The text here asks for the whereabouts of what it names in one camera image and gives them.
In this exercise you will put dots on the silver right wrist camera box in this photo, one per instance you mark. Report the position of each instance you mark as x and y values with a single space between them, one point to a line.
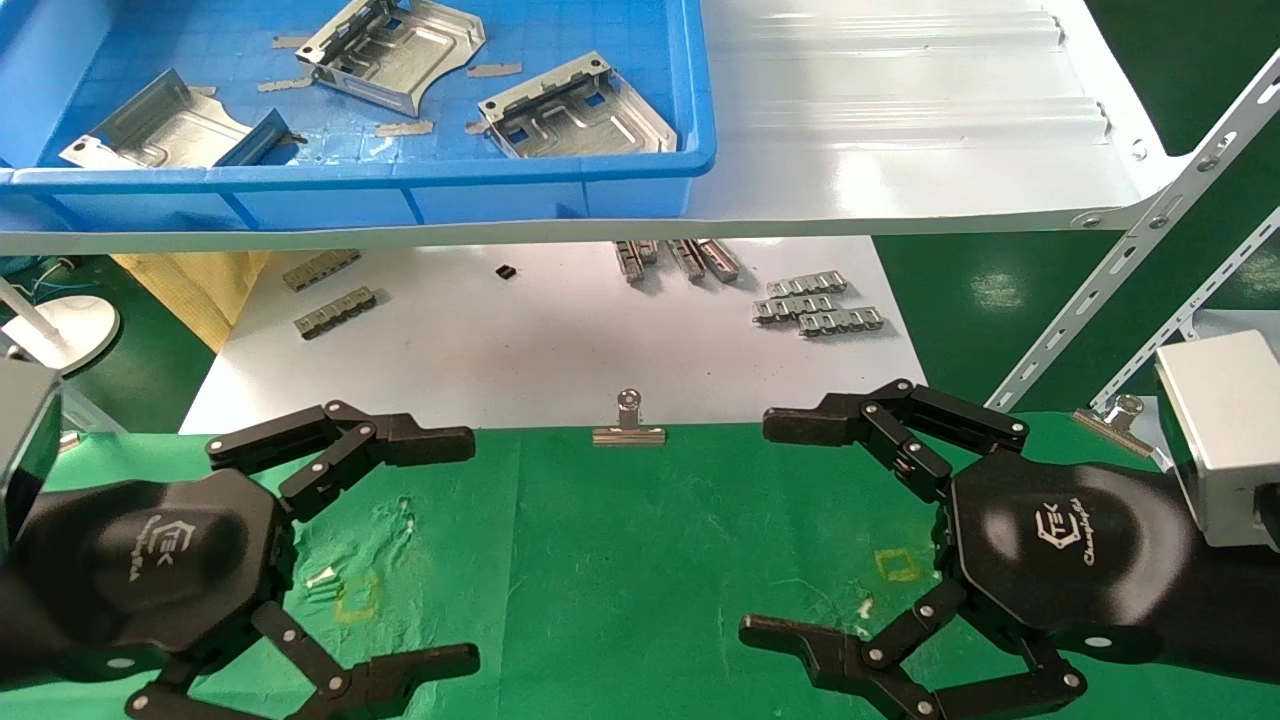
1225 430

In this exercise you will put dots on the white board sheet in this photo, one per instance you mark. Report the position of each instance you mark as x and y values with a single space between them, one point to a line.
550 350

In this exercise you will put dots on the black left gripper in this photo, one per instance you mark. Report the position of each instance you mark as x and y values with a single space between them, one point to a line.
150 560

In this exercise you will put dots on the grey tape piece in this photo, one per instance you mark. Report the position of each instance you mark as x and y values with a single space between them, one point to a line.
495 70
282 85
403 128
290 42

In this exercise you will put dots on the white slotted angle bar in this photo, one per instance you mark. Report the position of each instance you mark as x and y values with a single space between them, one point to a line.
1150 222
1200 305
95 415

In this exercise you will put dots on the green cloth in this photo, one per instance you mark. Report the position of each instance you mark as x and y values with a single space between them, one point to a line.
620 570

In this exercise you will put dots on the blue plastic bin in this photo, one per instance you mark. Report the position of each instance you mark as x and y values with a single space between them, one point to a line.
550 190

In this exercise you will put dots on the white round stand base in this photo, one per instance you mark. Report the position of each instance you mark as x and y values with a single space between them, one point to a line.
70 325

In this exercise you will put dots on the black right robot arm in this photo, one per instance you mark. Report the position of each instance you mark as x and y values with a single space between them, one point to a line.
1230 610

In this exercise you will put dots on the yellow woven bag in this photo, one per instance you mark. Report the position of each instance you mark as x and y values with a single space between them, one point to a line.
190 290

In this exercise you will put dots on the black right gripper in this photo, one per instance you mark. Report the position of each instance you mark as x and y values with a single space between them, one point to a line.
1060 550

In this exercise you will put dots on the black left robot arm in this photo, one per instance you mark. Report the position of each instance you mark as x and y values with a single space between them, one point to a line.
15 630

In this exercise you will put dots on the stamped sheet metal part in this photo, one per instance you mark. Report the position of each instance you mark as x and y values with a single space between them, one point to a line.
170 130
590 115
400 60

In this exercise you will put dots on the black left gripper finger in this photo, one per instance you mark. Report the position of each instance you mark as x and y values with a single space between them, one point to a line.
420 443

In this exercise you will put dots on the white metal shelf panel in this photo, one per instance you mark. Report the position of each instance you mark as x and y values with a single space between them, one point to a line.
900 150

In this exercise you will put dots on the silver binder clip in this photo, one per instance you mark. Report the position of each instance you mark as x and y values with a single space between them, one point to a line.
1115 425
628 434

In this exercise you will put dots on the small white screw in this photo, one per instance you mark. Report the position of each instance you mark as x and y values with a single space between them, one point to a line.
320 577

